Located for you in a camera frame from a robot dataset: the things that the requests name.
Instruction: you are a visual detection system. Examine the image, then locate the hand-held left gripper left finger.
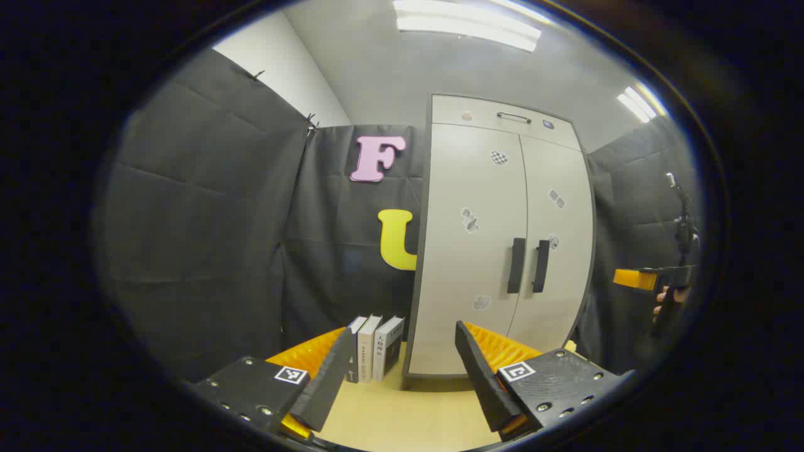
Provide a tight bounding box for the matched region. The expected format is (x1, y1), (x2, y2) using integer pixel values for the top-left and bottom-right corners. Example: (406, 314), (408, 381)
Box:
(188, 326), (356, 441)

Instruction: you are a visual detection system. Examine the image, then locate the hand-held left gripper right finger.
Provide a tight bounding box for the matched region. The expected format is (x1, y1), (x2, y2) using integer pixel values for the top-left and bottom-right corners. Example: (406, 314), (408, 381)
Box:
(454, 320), (635, 443)

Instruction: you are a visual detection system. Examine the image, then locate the grey double-door shoe cabinet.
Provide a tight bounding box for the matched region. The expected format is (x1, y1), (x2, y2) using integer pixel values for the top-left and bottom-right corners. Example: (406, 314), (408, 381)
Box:
(402, 93), (596, 393)

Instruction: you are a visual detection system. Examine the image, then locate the dark blue book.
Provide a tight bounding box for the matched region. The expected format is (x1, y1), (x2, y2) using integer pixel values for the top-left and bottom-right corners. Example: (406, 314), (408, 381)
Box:
(346, 316), (369, 384)

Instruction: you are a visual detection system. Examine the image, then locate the white book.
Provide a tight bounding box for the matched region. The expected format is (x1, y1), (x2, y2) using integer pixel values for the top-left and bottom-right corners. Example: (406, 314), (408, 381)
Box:
(357, 314), (383, 384)

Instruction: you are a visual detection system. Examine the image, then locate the grey and black book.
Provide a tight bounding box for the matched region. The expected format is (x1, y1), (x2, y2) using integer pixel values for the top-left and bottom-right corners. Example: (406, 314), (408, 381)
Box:
(373, 316), (406, 383)

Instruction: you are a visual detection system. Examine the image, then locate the small ceiling light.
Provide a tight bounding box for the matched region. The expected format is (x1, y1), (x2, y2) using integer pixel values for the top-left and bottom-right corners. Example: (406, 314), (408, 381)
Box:
(616, 84), (668, 124)

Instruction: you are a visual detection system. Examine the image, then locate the black backdrop cloth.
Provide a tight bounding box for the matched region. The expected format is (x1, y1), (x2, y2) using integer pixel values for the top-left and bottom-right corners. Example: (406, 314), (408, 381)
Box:
(94, 47), (702, 385)

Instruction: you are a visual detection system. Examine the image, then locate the large ceiling light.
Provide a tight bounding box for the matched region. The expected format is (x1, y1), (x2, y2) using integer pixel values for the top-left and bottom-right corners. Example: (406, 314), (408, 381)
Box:
(393, 0), (543, 53)

